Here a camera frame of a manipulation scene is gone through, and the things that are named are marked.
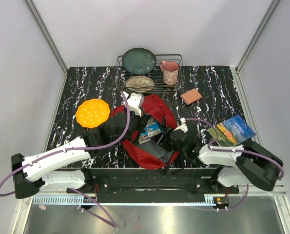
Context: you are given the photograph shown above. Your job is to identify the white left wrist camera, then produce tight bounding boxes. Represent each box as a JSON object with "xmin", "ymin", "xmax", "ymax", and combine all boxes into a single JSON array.
[{"xmin": 125, "ymin": 93, "xmax": 144, "ymax": 117}]

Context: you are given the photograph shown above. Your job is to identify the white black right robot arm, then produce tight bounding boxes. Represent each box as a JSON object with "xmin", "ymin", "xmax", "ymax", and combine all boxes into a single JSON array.
[{"xmin": 160, "ymin": 127, "xmax": 284, "ymax": 193}]

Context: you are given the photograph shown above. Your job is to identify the pink leather wallet notebook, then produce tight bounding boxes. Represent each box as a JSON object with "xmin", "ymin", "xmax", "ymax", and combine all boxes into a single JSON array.
[{"xmin": 180, "ymin": 89, "xmax": 202, "ymax": 105}]

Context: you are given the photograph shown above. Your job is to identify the blue Animal Farm book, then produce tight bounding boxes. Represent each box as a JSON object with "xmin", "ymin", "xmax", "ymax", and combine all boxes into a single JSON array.
[{"xmin": 208, "ymin": 115, "xmax": 256, "ymax": 147}]

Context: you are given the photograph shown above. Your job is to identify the blue treehouse comic book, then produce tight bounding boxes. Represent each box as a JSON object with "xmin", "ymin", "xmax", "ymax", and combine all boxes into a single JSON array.
[{"xmin": 138, "ymin": 121, "xmax": 161, "ymax": 144}]

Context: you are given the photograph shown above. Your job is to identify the dark teal plate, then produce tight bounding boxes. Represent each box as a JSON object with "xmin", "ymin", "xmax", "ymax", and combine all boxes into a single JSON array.
[{"xmin": 122, "ymin": 48, "xmax": 156, "ymax": 75}]

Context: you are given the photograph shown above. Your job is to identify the black wire dish rack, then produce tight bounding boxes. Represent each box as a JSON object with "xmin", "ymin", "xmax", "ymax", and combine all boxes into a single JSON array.
[{"xmin": 114, "ymin": 54, "xmax": 185, "ymax": 94}]

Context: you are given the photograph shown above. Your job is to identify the beige patterned small plate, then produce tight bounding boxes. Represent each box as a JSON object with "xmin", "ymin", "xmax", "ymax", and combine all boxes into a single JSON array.
[{"xmin": 125, "ymin": 76, "xmax": 155, "ymax": 93}]

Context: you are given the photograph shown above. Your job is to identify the aluminium frame rail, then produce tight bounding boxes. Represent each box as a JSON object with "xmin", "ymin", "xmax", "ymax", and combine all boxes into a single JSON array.
[{"xmin": 24, "ymin": 0, "xmax": 68, "ymax": 74}]

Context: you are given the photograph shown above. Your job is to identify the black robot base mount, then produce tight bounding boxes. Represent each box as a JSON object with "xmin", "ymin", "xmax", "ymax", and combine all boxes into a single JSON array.
[{"xmin": 78, "ymin": 168, "xmax": 239, "ymax": 205}]

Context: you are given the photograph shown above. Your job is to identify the red backpack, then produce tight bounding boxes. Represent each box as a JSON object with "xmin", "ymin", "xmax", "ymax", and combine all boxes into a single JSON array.
[{"xmin": 122, "ymin": 94, "xmax": 179, "ymax": 170}]

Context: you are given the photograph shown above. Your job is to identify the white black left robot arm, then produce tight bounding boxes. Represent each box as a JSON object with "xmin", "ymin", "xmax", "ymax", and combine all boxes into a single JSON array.
[{"xmin": 11, "ymin": 111, "xmax": 144, "ymax": 199}]

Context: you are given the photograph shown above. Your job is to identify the pink patterned mug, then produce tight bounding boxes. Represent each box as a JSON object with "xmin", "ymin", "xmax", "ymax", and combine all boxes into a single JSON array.
[{"xmin": 160, "ymin": 61, "xmax": 179, "ymax": 85}]

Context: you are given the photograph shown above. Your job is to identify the orange dotted plate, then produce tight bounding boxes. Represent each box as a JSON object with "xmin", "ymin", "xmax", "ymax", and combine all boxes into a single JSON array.
[{"xmin": 76, "ymin": 98, "xmax": 111, "ymax": 129}]

